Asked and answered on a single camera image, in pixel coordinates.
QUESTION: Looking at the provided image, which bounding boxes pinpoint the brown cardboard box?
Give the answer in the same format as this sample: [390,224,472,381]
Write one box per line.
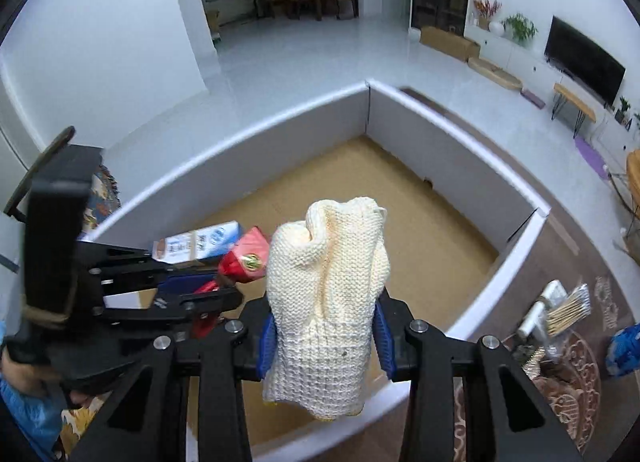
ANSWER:
[419,26,481,61]

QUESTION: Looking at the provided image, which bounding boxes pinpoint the patterned orange and blue cloth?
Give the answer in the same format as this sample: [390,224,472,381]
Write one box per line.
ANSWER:
[80,164,122,237]

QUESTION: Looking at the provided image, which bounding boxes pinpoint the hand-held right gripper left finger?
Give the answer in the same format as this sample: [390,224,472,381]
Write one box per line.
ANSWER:
[70,298,278,462]

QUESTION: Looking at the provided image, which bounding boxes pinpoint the blue-sleeved left forearm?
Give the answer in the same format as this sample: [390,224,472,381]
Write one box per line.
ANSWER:
[0,377,66,460]

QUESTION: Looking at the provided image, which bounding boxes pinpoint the round beige floor cushion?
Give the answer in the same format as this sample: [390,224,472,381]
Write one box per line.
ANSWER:
[467,56,523,90]

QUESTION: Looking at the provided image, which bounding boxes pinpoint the green potted plant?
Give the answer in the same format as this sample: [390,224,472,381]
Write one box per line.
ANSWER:
[502,13,538,45]

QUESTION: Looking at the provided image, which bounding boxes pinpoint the orange lounge chair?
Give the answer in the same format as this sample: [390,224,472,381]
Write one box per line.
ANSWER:
[625,149,640,223]

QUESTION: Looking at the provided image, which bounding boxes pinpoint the red foil packet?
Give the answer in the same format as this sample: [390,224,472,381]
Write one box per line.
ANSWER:
[192,226,272,340]

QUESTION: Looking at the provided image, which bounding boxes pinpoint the cream knit glove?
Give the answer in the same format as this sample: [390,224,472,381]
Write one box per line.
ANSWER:
[262,197,391,420]

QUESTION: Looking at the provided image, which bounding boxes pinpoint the vase of red flowers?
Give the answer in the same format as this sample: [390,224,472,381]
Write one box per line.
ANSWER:
[472,0,502,31]

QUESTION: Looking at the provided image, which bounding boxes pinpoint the person's left hand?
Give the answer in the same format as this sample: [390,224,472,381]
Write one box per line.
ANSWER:
[0,342,98,410]

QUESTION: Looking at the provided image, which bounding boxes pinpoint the small wooden bench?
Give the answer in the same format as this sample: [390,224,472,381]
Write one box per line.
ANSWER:
[551,82,598,137]

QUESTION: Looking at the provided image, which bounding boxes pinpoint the white cardboard box container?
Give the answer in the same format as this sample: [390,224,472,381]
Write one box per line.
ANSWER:
[75,79,551,462]

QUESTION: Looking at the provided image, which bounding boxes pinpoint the white television cabinet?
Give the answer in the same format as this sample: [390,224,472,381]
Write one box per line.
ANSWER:
[462,24,640,157]

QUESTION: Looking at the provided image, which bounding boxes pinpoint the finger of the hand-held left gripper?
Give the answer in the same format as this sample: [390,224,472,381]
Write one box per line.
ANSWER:
[75,241,223,293]
[95,286,246,327]

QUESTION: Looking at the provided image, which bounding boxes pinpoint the blue and white small box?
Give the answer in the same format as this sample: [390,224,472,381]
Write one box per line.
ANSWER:
[151,221,244,265]

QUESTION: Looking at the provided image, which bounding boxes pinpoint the black television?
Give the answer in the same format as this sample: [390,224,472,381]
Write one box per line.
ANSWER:
[544,16,627,107]

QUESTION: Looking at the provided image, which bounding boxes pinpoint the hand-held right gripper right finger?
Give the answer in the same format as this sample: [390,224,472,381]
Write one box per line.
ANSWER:
[372,292,586,462]

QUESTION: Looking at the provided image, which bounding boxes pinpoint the clear pack of wooden sticks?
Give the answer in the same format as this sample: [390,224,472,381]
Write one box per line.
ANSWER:
[517,279,593,348]

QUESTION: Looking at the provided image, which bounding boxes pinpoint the large purple mat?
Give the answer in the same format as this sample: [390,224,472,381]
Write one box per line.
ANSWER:
[572,137,611,179]

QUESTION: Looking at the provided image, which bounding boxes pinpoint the blue camouflage bottle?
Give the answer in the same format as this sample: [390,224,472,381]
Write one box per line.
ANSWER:
[606,322,640,380]

